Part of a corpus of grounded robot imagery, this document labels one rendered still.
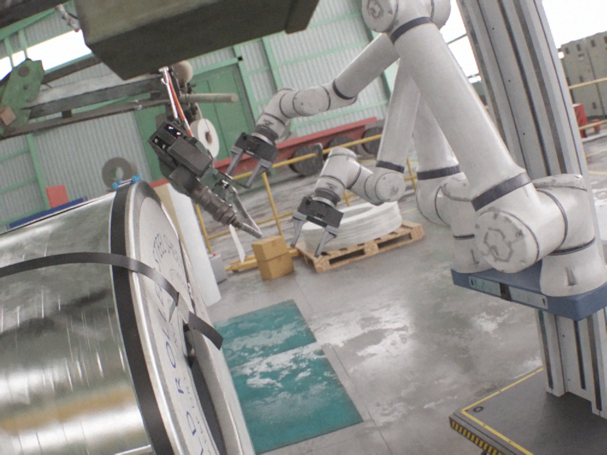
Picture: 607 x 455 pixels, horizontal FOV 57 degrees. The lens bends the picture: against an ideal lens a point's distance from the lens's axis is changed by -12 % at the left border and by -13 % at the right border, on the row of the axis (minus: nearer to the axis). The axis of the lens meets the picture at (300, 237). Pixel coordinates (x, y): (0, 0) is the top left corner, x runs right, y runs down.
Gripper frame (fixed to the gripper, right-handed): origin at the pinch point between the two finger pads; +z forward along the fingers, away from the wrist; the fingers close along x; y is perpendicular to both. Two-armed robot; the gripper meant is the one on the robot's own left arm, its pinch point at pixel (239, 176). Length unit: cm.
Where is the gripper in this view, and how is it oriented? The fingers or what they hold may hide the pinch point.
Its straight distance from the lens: 197.7
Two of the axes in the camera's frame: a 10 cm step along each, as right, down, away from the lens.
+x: 8.8, 4.4, -2.0
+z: -4.8, 8.6, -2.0
